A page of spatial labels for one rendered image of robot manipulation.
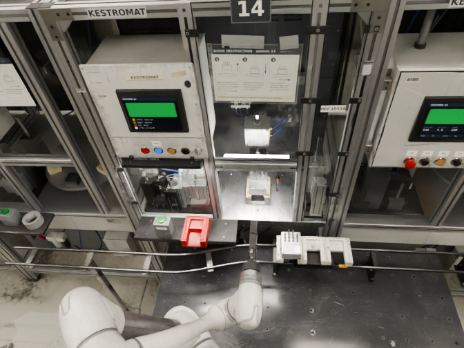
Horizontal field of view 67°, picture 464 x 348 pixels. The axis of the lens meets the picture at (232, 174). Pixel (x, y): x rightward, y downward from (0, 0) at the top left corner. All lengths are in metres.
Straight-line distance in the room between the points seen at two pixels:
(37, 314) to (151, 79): 2.17
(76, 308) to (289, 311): 1.08
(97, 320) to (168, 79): 0.82
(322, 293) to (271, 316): 0.29
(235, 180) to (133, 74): 0.97
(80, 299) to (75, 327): 0.08
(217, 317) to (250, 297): 0.17
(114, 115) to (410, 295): 1.65
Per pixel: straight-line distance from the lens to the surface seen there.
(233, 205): 1.95
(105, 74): 1.40
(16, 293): 3.25
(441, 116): 1.46
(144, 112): 1.41
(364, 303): 1.98
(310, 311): 1.91
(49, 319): 3.01
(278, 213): 1.91
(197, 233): 1.85
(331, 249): 1.87
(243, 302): 1.38
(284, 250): 1.76
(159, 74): 1.32
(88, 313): 1.16
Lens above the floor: 2.44
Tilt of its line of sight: 47 degrees down
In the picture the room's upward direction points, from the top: 6 degrees counter-clockwise
